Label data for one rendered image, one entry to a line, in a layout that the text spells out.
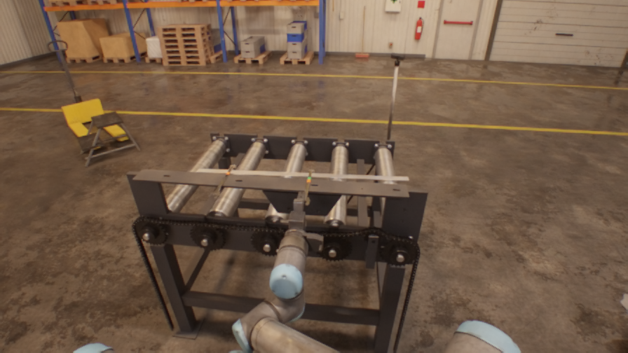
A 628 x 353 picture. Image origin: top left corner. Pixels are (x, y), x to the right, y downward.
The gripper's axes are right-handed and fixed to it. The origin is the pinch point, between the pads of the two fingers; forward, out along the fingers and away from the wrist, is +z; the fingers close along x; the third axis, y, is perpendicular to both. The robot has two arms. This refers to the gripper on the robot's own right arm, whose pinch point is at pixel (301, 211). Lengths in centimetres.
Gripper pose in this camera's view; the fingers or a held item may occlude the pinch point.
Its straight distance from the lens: 117.4
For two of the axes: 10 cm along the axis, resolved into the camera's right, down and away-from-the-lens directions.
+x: 0.0, 8.8, 4.8
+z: 1.1, -4.8, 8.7
